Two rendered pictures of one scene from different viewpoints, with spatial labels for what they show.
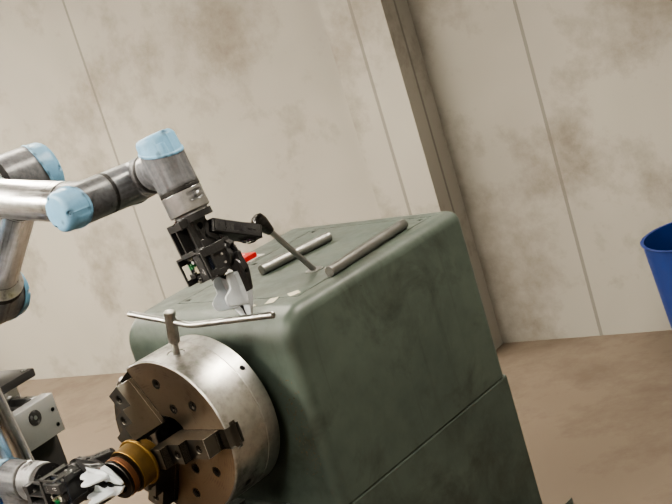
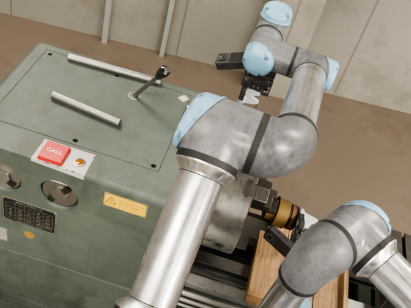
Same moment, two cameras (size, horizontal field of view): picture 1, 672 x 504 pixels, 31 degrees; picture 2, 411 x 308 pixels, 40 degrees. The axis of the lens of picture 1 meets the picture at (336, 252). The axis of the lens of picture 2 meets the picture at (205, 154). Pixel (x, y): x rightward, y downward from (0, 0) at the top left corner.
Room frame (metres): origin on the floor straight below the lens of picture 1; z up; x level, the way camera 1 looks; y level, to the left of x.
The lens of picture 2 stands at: (3.06, 1.15, 2.24)
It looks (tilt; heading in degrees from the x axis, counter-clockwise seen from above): 41 degrees down; 228
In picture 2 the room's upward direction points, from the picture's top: 17 degrees clockwise
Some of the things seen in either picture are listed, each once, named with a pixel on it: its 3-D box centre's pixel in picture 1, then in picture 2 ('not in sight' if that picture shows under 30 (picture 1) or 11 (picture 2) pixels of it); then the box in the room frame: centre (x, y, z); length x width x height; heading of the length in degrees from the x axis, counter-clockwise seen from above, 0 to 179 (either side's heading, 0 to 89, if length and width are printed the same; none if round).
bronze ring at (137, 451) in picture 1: (133, 466); (279, 212); (2.10, 0.46, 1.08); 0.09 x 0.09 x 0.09; 49
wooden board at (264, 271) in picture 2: not in sight; (300, 266); (2.00, 0.55, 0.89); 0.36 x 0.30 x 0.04; 47
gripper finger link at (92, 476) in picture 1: (96, 480); (307, 218); (2.04, 0.52, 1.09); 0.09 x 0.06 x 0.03; 47
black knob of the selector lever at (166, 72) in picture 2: (261, 224); (162, 73); (2.37, 0.12, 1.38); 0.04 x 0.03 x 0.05; 137
